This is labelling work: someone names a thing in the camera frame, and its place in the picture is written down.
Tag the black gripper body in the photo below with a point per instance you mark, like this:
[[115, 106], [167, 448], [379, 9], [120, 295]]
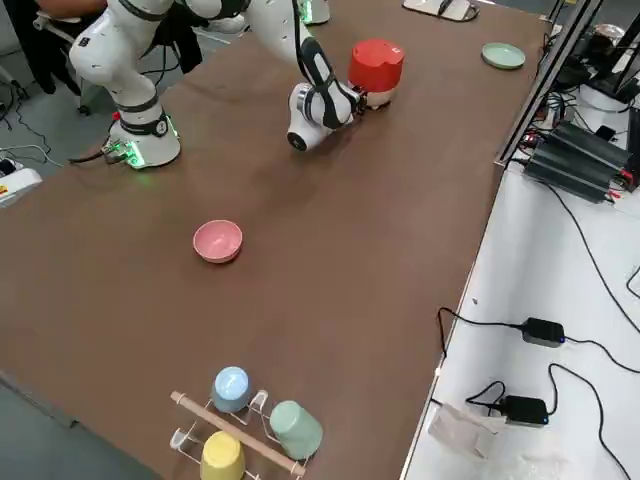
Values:
[[361, 101]]

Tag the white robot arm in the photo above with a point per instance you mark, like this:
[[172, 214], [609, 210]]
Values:
[[272, 30], [115, 65]]

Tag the white cutting board grey rim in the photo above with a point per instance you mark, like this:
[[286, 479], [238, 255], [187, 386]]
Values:
[[420, 6]]

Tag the black kitchen knife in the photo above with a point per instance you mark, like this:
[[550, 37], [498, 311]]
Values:
[[444, 7]]

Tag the pale green round plate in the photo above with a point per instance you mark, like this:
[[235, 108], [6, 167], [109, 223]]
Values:
[[502, 55]]

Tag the black cloth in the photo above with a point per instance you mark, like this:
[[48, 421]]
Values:
[[187, 47]]

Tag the pink bowl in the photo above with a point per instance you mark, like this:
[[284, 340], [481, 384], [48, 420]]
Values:
[[217, 242]]

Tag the black finned power supply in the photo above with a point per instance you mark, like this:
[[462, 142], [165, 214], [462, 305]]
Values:
[[580, 160]]

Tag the black monitor stand white base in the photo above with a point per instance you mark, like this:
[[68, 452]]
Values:
[[607, 95]]

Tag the black power adapter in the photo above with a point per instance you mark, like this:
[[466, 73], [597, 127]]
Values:
[[525, 411], [544, 331]]

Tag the blue cup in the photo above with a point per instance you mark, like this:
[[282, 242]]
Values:
[[231, 387]]

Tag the person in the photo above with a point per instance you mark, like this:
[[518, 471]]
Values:
[[50, 55]]

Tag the green cup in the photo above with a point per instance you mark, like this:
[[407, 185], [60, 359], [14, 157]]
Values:
[[297, 430]]

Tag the clear plastic bag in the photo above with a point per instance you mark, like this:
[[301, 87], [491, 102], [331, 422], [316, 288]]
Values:
[[465, 430]]

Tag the clear cup rack wooden rod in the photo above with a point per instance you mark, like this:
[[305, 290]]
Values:
[[225, 425]]

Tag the white control box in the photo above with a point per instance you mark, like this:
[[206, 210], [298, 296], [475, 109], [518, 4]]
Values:
[[17, 185]]

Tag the yellow cup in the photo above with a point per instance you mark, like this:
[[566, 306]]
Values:
[[222, 457]]

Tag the aluminium frame post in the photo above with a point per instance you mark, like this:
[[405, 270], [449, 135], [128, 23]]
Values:
[[535, 95]]

